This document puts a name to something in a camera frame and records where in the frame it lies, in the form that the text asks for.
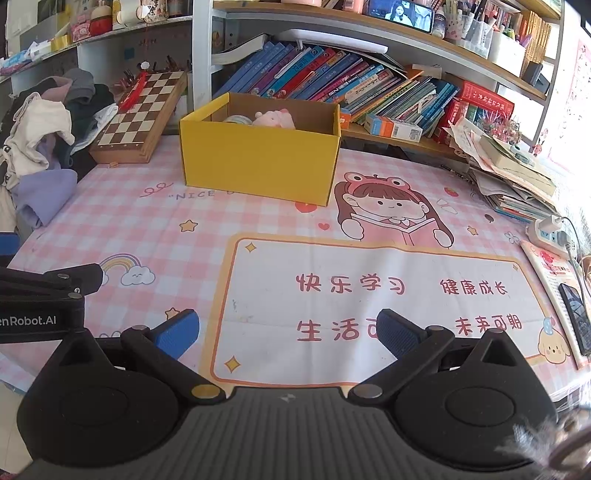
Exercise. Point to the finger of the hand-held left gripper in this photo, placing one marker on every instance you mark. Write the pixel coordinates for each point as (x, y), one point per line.
(9, 247)
(60, 279)

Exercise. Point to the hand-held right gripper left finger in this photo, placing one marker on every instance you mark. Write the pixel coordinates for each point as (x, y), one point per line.
(178, 334)

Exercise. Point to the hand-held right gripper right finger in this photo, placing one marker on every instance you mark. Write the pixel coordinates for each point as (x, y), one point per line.
(397, 334)

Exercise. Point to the yellow cardboard box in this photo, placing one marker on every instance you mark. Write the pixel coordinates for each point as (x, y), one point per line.
(254, 161)

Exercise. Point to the pink plush pig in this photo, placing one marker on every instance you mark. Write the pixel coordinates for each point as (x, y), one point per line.
(274, 120)

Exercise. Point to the pink printed desktop mat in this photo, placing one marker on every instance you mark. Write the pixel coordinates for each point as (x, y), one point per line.
(184, 258)

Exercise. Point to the purple garment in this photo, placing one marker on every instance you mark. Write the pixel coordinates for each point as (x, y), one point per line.
(44, 194)

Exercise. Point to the cream garment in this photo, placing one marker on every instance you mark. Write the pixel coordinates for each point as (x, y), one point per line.
(32, 129)

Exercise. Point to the black garment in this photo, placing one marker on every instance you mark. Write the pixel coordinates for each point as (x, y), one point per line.
(94, 104)

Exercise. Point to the grey garment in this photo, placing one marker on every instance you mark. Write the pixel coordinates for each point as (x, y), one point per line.
(81, 85)

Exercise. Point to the grey fluffy trim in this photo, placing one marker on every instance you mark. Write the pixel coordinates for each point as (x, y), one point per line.
(540, 438)

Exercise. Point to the black phone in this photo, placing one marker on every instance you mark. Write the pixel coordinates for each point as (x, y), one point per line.
(576, 318)

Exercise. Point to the wooden chess board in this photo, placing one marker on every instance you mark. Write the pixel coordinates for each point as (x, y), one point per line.
(138, 115)

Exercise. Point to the white power strip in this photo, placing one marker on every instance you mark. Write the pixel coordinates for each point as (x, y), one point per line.
(549, 235)

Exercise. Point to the pile of papers and books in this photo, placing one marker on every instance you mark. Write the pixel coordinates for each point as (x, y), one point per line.
(512, 180)

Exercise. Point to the orange and white box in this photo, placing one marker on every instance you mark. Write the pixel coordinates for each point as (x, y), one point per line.
(392, 128)

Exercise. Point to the red pen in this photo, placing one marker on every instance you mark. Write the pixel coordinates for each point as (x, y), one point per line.
(138, 85)

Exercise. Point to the white tape roll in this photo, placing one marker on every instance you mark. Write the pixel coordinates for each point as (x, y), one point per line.
(238, 120)

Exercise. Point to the red thick book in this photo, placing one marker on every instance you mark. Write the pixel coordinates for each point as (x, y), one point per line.
(485, 99)

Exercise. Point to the white shelf unit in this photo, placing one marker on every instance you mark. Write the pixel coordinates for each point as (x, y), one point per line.
(201, 69)

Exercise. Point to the row of colourful books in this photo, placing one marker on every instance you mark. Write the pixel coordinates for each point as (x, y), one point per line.
(346, 78)

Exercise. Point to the white light bar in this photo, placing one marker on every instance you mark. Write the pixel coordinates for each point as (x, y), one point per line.
(337, 40)

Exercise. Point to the white storage container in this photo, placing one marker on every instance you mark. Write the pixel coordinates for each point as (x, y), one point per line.
(505, 53)

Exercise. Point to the phone showing video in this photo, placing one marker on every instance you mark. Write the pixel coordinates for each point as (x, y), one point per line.
(400, 14)

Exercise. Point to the wall poster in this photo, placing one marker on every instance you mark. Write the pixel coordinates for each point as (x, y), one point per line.
(572, 106)

